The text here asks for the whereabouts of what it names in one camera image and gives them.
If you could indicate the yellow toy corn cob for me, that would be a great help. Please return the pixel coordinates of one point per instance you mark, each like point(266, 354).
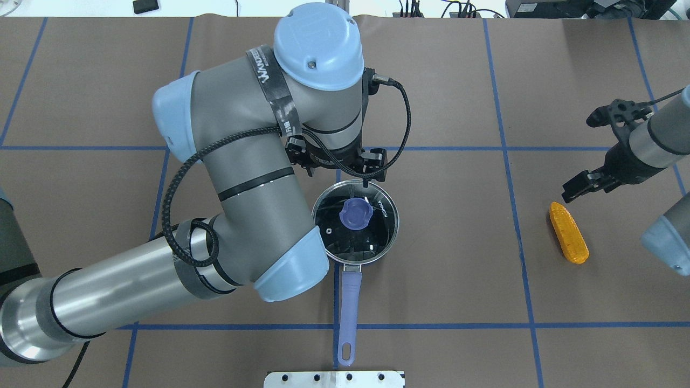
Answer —
point(570, 238)

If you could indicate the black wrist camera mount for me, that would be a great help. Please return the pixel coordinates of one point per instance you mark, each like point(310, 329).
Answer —
point(370, 82)
point(622, 115)

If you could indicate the glass lid purple knob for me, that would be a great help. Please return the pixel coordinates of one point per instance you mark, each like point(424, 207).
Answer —
point(358, 223)

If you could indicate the small black box on table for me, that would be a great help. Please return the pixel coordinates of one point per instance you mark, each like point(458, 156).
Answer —
point(143, 6)

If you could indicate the dark blue saucepan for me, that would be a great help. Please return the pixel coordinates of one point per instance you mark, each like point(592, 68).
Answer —
point(350, 286)

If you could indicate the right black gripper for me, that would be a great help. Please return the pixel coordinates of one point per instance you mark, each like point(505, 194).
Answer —
point(621, 160)

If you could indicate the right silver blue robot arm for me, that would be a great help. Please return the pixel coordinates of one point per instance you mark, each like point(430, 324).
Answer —
point(652, 137)

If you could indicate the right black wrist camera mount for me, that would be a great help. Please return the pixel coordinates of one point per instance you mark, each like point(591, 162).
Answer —
point(622, 115)

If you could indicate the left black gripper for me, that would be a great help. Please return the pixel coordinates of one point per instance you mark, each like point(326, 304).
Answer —
point(374, 161)

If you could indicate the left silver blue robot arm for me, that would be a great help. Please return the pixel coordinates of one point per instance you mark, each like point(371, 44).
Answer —
point(234, 213)

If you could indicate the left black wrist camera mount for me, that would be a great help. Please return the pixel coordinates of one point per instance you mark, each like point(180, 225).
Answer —
point(370, 82)

